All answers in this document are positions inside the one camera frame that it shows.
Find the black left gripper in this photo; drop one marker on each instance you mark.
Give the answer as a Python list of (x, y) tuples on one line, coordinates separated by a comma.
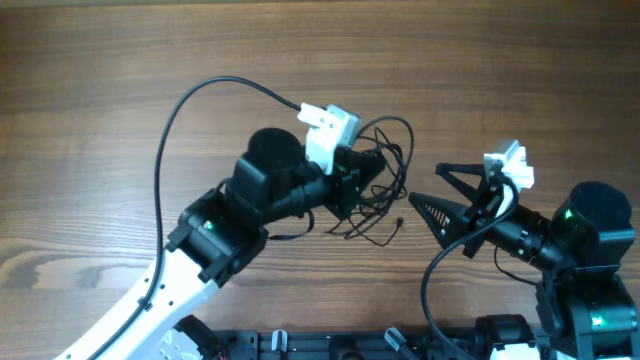
[(346, 179)]

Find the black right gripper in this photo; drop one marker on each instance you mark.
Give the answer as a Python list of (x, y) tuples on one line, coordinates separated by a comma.
[(487, 199)]

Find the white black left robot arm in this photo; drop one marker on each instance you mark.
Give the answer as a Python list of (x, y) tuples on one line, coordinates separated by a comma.
[(219, 234)]

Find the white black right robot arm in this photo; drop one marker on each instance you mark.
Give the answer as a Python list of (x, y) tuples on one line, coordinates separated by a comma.
[(582, 303)]

